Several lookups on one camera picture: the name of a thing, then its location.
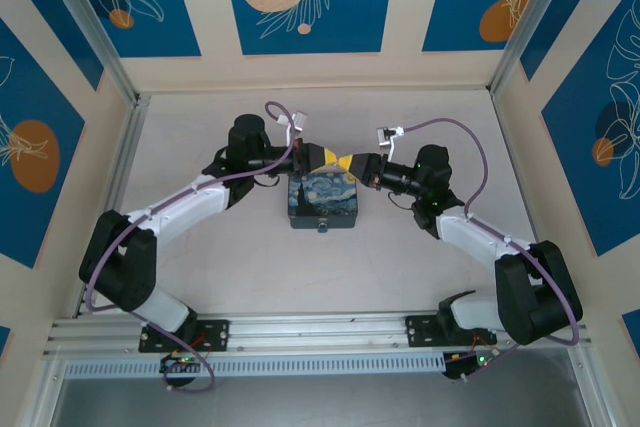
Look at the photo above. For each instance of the grey metal sheet panel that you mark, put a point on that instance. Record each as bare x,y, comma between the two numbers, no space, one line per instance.
320,402

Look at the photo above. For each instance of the starry night painted box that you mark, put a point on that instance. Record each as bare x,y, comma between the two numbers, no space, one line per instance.
322,197

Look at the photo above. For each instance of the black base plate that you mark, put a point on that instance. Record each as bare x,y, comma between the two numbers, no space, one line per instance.
217,334
422,329

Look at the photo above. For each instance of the aluminium mounting rail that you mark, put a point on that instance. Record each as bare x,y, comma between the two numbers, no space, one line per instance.
320,329

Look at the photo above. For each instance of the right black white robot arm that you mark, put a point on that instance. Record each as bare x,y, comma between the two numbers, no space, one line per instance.
530,292

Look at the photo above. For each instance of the aluminium table side rail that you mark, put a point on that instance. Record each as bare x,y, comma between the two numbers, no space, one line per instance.
501,122
127,157

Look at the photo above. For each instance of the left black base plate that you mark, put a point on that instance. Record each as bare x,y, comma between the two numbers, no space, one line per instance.
217,334

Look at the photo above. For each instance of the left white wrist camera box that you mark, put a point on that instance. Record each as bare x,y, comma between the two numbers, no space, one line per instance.
300,120

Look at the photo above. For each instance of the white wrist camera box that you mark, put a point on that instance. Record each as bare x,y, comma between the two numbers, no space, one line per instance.
300,120
387,136

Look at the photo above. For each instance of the aluminium frame post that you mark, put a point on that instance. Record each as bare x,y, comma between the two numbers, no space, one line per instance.
530,22
90,22

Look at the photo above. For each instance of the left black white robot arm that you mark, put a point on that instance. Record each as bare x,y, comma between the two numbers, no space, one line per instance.
120,267

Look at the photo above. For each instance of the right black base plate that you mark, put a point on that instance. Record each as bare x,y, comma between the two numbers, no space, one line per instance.
422,329

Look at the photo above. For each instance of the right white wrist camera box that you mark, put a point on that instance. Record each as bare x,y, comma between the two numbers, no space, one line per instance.
387,136

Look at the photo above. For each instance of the blue floral wall poster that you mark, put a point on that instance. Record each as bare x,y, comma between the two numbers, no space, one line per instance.
165,22
60,32
450,7
575,172
30,222
575,22
350,22

